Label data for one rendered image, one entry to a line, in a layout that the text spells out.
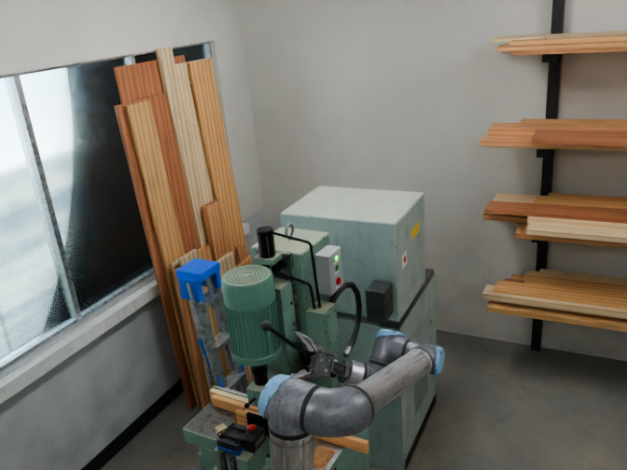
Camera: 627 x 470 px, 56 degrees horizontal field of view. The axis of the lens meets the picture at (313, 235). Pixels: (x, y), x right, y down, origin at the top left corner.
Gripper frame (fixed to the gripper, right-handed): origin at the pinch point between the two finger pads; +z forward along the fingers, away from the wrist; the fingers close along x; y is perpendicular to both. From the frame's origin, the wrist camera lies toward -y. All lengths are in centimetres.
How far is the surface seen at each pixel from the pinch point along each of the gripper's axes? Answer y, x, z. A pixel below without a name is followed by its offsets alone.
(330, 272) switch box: -15.2, -34.4, -10.0
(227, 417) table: -46, 25, 6
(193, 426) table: -47, 31, 17
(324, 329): -18.2, -14.3, -14.3
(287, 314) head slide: -18.8, -15.3, 0.0
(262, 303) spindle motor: -3.1, -13.5, 12.0
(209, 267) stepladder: -102, -39, 30
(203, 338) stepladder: -116, -6, 20
